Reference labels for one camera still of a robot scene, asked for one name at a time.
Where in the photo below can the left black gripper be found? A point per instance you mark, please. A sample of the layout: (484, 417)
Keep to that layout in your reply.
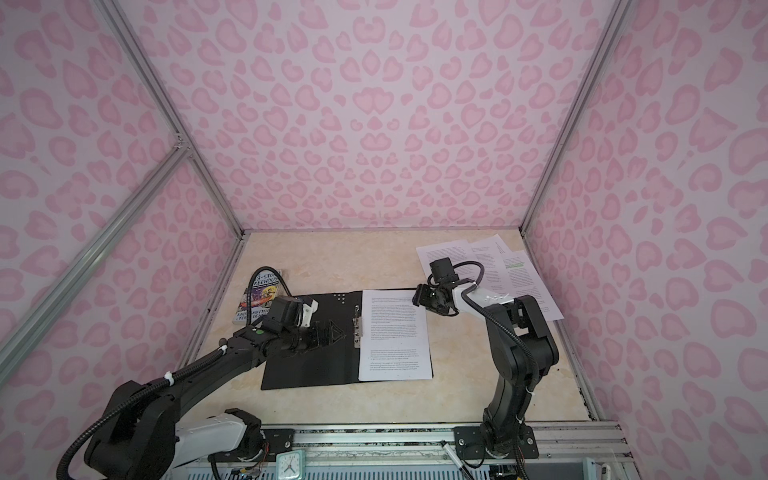
(318, 339)

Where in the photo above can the white printed sheet back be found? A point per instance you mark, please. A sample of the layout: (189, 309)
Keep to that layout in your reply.
(461, 256)

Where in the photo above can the aluminium diagonal frame bar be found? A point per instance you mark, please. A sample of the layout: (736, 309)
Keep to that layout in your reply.
(39, 320)

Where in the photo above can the colourful paperback book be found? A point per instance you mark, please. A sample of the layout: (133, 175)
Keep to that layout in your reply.
(265, 285)

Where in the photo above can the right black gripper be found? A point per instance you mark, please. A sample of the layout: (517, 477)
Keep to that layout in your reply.
(421, 297)

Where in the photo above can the white sheet green header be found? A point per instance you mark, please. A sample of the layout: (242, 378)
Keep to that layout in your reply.
(525, 280)

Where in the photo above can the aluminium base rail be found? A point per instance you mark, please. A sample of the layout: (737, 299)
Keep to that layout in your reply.
(225, 447)

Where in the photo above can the small white desk clock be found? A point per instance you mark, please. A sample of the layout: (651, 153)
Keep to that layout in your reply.
(290, 465)

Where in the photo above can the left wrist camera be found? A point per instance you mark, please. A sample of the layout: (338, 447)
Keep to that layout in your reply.
(289, 314)

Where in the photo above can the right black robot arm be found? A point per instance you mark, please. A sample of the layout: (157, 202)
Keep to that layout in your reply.
(522, 347)

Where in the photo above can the black file folder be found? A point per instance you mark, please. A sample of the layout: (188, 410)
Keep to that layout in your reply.
(356, 337)

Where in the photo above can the white printed sheet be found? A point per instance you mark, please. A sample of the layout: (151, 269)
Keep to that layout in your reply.
(461, 256)
(490, 253)
(394, 345)

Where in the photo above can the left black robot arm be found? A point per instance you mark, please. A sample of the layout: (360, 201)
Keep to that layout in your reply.
(136, 438)

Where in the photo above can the black pen on rail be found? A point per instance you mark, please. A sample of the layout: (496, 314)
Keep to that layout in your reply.
(456, 461)

